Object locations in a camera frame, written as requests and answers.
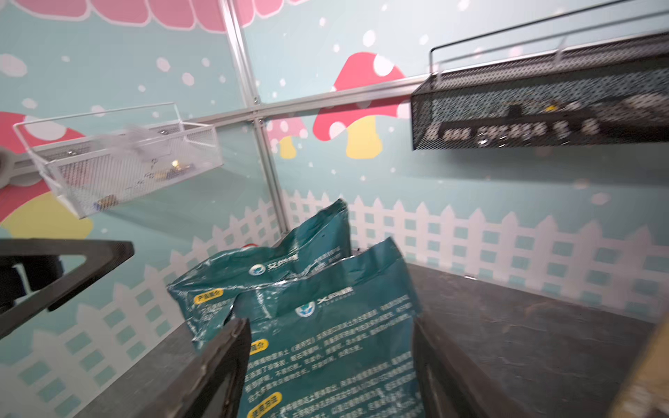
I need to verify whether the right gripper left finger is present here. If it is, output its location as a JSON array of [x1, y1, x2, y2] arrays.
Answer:
[[136, 319, 252, 417]]

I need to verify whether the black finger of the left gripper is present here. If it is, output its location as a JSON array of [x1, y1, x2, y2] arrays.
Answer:
[[1, 239, 135, 338]]

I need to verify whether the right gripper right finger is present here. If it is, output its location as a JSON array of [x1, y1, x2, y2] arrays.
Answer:
[[411, 315, 528, 418]]

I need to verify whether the dark green fertilizer bag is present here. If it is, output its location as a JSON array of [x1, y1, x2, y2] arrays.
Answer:
[[167, 199, 352, 350], [233, 239, 424, 417]]

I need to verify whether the wooden shelf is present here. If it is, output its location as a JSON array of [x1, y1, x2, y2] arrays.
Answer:
[[607, 316, 669, 418]]

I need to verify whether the white wire mesh basket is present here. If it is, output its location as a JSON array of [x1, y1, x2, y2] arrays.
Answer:
[[1, 102, 223, 219]]

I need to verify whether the black wire mesh basket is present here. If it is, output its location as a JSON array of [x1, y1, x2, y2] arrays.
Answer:
[[410, 28, 668, 151]]

